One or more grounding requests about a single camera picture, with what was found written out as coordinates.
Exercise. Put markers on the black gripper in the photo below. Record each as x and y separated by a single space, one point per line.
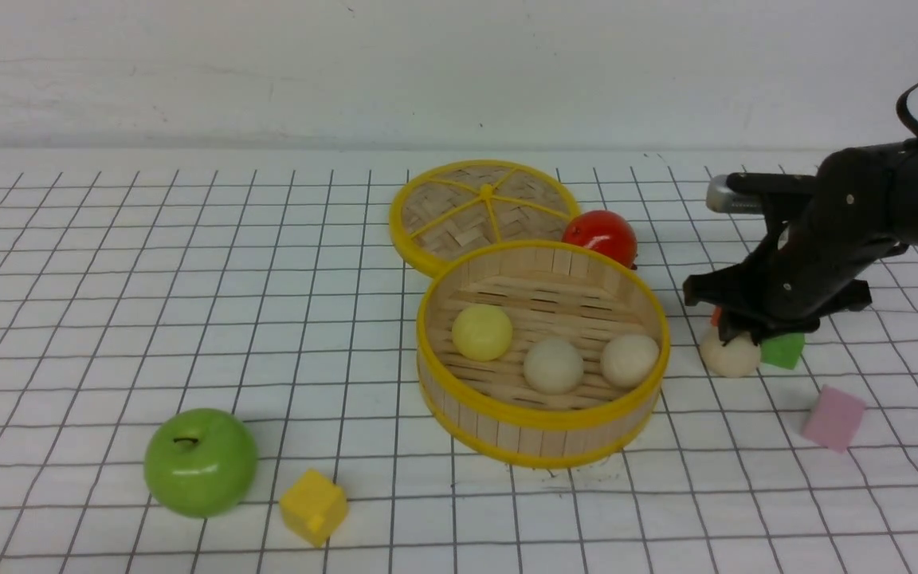
807 268

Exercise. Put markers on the cream bun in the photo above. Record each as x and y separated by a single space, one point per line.
734 359
553 366
628 359

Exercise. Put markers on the yellow bun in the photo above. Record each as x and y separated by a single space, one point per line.
482 332

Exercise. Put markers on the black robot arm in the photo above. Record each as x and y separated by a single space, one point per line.
902 205

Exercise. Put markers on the bamboo steamer tray yellow rim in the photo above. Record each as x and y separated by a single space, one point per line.
547 289

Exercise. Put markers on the woven bamboo steamer lid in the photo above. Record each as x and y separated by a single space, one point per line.
446 212

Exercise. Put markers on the green cube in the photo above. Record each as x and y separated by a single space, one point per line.
784 351

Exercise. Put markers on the red tomato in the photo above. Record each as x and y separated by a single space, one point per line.
605 232

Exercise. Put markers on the pink cube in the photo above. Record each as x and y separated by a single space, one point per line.
834 420

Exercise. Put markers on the yellow cube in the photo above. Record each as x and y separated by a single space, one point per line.
313 507

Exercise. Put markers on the green apple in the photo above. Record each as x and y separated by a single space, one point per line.
200 463

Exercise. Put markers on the white grid tablecloth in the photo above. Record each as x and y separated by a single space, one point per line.
134 287

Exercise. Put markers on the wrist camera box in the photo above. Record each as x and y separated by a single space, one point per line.
779 196

